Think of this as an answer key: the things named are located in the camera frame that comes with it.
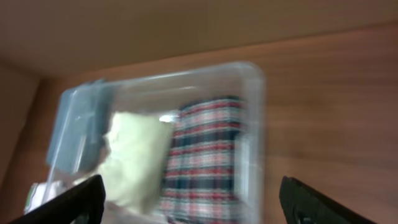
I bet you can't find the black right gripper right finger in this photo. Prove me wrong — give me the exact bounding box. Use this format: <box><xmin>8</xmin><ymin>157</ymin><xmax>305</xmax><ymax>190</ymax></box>
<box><xmin>279</xmin><ymin>176</ymin><xmax>374</xmax><ymax>224</ymax></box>

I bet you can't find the folded white printed t-shirt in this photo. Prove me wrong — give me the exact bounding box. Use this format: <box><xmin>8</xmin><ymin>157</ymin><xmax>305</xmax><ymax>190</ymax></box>
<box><xmin>24</xmin><ymin>180</ymin><xmax>66</xmax><ymax>214</ymax></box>

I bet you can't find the red navy plaid cloth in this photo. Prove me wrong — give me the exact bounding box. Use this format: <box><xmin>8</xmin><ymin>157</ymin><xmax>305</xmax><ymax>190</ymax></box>
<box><xmin>160</xmin><ymin>96</ymin><xmax>244</xmax><ymax>224</ymax></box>

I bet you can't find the folded blue denim cloth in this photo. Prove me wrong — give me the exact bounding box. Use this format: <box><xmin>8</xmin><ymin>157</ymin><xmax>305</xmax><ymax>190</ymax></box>
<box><xmin>46</xmin><ymin>80</ymin><xmax>113</xmax><ymax>174</ymax></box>

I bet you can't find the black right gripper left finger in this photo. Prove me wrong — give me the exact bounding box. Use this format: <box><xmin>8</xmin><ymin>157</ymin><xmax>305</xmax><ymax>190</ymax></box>
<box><xmin>11</xmin><ymin>175</ymin><xmax>106</xmax><ymax>224</ymax></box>

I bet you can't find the clear plastic storage bin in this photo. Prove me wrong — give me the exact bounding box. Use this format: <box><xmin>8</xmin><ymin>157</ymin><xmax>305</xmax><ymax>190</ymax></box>
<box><xmin>40</xmin><ymin>62</ymin><xmax>264</xmax><ymax>223</ymax></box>

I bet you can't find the cream cloth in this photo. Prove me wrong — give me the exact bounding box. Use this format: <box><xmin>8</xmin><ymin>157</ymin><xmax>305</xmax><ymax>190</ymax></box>
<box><xmin>96</xmin><ymin>112</ymin><xmax>173</xmax><ymax>215</ymax></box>

